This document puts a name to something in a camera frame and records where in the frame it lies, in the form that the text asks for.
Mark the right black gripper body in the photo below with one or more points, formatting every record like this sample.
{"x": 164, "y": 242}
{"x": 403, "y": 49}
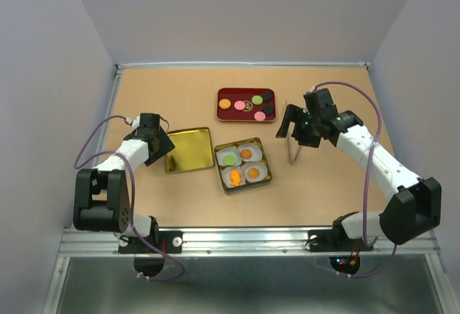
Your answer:
{"x": 310, "y": 123}

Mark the gold tin lid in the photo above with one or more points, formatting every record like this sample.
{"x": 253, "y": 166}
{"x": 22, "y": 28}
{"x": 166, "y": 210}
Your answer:
{"x": 193, "y": 150}

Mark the metal tongs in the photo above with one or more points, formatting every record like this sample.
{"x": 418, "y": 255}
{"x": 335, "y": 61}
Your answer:
{"x": 292, "y": 154}

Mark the red rectangular tray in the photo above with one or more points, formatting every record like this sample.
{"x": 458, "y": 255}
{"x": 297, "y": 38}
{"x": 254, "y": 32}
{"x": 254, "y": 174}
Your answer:
{"x": 231, "y": 115}

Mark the brown round cookie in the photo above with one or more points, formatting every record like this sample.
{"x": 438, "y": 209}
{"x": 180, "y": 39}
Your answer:
{"x": 246, "y": 154}

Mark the green round cookie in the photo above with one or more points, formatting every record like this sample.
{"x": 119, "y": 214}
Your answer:
{"x": 257, "y": 100}
{"x": 229, "y": 159}

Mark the orange swirl cookie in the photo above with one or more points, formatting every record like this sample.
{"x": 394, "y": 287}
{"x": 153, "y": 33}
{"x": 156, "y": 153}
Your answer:
{"x": 253, "y": 173}

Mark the gold square cookie tin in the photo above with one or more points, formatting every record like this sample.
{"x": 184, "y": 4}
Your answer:
{"x": 247, "y": 186}

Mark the orange fish-shaped cookie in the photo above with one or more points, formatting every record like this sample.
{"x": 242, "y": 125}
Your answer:
{"x": 235, "y": 178}

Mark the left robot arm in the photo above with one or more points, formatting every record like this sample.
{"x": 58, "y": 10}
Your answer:
{"x": 105, "y": 186}

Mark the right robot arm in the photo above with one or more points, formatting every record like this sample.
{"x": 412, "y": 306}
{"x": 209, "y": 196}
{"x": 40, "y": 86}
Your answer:
{"x": 414, "y": 202}

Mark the black round cookie lower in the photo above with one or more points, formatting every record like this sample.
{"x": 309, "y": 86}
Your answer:
{"x": 268, "y": 110}

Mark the black round cookie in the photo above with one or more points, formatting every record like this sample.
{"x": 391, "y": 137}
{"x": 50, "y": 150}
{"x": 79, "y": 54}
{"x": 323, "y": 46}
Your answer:
{"x": 268, "y": 110}
{"x": 267, "y": 96}

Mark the black round cookie upper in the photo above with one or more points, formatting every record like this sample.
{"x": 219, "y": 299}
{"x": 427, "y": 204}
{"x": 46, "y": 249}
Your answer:
{"x": 267, "y": 96}

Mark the pink round cookie lower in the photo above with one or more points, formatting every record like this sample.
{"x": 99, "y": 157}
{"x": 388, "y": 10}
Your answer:
{"x": 259, "y": 116}

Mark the pink round cookie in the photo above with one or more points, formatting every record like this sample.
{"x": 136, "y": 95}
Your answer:
{"x": 259, "y": 116}
{"x": 239, "y": 105}

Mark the white paper cup back right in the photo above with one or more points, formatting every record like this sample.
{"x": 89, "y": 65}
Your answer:
{"x": 257, "y": 153}

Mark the white paper cup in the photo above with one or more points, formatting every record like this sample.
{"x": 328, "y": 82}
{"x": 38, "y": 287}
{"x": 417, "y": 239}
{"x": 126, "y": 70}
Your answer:
{"x": 263, "y": 171}
{"x": 257, "y": 153}
{"x": 228, "y": 150}
{"x": 225, "y": 177}

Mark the white paper cup front right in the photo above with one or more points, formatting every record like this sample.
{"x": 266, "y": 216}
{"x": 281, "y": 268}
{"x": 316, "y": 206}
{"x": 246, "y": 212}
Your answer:
{"x": 263, "y": 171}

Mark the orange round cookie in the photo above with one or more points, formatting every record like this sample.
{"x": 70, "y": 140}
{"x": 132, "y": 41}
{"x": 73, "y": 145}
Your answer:
{"x": 224, "y": 104}

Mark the white paper cup back left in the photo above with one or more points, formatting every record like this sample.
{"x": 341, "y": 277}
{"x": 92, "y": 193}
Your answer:
{"x": 228, "y": 150}

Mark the white paper cup front left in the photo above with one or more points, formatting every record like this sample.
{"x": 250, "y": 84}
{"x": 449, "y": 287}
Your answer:
{"x": 225, "y": 177}

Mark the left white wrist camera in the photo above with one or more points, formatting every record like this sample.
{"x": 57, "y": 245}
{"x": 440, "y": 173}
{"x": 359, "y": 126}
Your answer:
{"x": 133, "y": 123}

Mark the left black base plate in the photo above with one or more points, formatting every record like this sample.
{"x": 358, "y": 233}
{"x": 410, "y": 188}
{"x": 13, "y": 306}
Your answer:
{"x": 168, "y": 241}

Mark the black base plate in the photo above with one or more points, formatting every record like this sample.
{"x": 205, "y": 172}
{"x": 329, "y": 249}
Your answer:
{"x": 168, "y": 241}
{"x": 332, "y": 240}

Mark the aluminium front rail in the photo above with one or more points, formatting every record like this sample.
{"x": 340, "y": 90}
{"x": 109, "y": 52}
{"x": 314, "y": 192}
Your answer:
{"x": 201, "y": 242}

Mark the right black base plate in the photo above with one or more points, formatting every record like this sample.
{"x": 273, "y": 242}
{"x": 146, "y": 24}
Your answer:
{"x": 332, "y": 240}

